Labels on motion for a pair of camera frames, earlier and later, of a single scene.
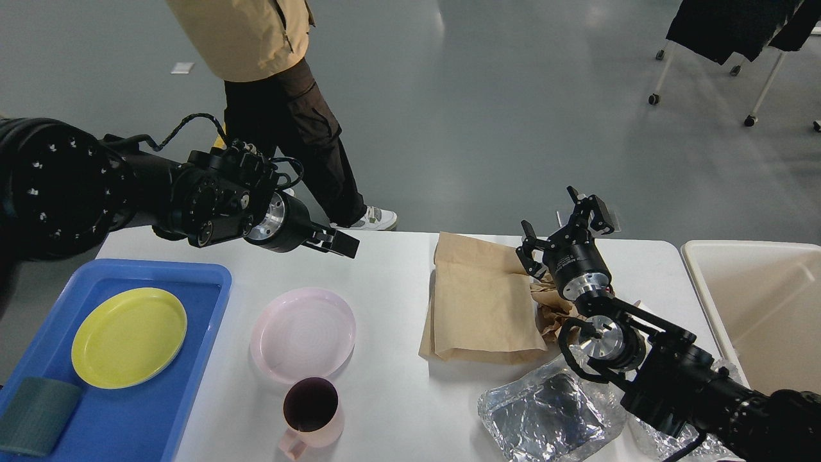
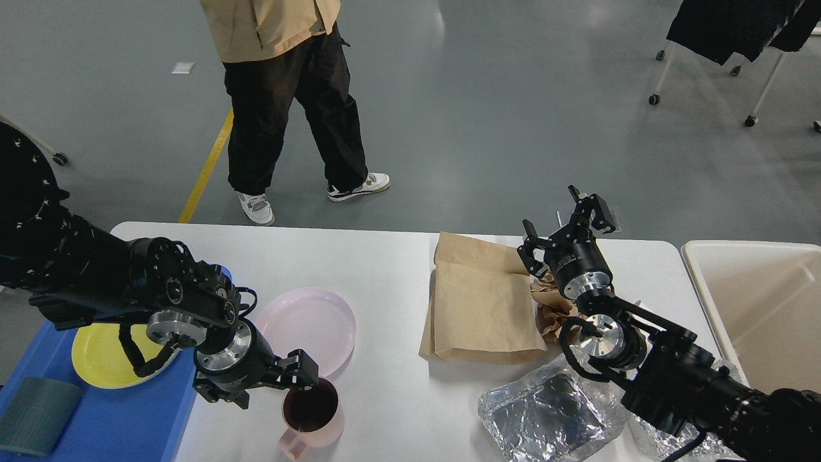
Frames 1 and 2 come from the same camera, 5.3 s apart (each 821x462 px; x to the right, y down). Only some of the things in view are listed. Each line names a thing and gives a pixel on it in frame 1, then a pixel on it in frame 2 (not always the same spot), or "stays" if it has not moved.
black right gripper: (571, 255) stays
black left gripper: (279, 223) -> (250, 362)
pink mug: (313, 414) stays
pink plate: (303, 332) stays
